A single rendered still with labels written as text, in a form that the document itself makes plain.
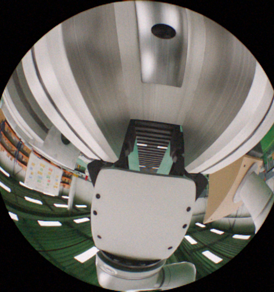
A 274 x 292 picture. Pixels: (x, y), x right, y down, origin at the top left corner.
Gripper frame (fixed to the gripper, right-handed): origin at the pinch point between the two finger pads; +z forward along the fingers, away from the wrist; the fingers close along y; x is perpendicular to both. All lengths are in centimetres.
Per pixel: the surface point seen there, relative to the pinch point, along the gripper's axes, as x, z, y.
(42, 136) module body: 5.1, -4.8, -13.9
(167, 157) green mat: -13.3, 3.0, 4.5
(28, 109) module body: 9.8, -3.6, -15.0
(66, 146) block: -0.3, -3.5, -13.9
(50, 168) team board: -175, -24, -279
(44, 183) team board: -163, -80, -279
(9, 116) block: 14.7, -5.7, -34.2
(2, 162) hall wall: 42, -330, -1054
